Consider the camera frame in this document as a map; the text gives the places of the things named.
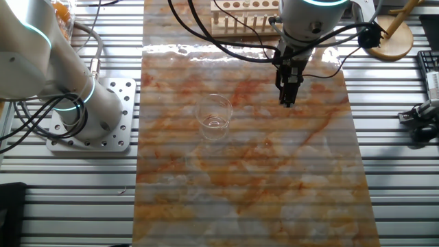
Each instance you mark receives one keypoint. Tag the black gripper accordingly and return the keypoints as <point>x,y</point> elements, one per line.
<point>293,56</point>

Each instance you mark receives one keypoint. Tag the wooden test tube rack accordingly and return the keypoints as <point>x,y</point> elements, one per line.
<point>236,29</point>

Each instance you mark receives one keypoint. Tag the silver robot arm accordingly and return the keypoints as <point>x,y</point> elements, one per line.
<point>34,51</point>

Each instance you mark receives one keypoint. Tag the clear glass beaker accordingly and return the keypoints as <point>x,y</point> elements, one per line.
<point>214,116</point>

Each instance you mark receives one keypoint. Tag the orange marble pattern mat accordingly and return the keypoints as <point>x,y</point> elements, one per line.
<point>257,178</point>

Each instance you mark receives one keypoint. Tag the wooden stand with round base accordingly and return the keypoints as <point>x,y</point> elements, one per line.
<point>391,41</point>

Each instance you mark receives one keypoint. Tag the black keyboard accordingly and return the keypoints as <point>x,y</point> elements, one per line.
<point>428,61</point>

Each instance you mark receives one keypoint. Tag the black box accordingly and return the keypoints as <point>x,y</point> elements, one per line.
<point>430,32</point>

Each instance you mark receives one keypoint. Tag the grey corrugated conduit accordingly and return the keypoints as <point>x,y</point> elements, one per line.
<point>99,48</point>

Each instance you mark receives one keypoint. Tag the small curled scrap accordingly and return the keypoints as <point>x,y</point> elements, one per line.
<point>122,190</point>

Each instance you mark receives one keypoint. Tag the clear plastic fruit container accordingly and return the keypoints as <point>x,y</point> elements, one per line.
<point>67,24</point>

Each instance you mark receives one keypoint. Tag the orange fruit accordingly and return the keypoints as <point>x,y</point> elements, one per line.
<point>61,12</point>

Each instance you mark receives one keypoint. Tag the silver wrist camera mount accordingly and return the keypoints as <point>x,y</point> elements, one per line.
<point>360,12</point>

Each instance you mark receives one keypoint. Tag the black camera clamp mount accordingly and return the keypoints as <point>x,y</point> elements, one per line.
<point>423,132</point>

